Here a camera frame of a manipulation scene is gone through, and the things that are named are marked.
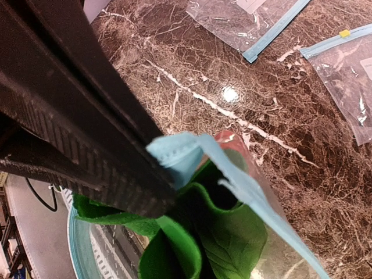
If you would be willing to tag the green white bok choy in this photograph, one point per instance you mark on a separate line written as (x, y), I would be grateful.
(208, 233)

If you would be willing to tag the clear zip bag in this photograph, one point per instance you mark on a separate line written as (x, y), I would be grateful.
(284, 254)
(343, 63)
(247, 26)

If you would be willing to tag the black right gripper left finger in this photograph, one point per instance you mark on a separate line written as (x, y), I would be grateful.
(33, 147)

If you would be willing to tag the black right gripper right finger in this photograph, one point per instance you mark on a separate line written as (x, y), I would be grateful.
(58, 84)

